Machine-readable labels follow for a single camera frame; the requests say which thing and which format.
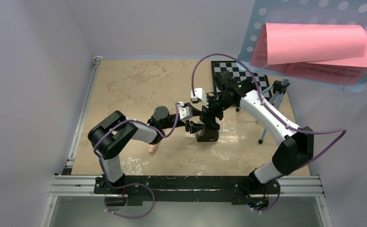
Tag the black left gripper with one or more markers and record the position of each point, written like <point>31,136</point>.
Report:
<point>194,127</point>

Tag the pink sheet music front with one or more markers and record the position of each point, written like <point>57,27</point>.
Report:
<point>280,43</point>

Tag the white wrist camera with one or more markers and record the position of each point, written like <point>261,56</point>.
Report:
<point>199,95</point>
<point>183,109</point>

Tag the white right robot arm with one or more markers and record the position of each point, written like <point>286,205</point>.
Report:
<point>295,146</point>

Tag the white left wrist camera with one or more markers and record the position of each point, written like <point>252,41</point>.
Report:
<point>183,109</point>

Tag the black white chessboard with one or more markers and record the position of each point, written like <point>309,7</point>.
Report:
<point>237,73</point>

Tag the pink sheet music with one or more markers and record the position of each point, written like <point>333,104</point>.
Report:
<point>280,43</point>
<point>339,72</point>

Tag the black metronome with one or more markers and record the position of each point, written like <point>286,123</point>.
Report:
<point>207,131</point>

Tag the pink recorder flute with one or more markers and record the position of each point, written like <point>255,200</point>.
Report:
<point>152,149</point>

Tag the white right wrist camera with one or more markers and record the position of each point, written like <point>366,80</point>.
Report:
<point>199,95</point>

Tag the pink sheet music back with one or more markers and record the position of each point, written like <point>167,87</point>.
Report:
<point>339,72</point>

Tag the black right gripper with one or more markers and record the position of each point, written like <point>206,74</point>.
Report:
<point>206,119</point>

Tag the aluminium frame rail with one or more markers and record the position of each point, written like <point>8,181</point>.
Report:
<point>135,86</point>

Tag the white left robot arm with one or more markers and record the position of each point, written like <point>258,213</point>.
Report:
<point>112,134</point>

